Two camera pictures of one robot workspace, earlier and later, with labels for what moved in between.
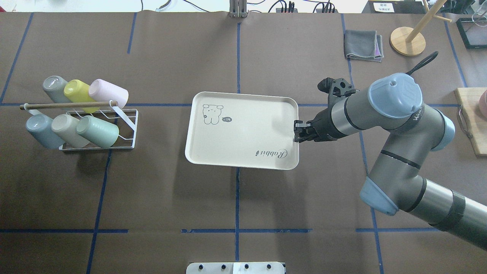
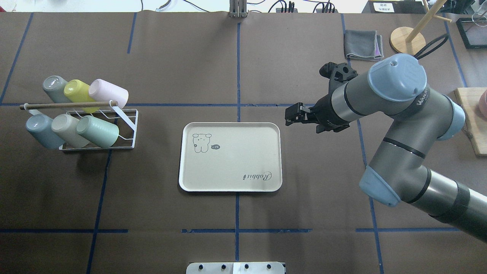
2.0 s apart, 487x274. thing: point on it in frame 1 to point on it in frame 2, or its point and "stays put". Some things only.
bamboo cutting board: (475, 123) stays put
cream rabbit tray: (242, 130) to (230, 156)
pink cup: (101, 90) stays put
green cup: (104, 134) stays put
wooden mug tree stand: (409, 41) stays put
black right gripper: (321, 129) to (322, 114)
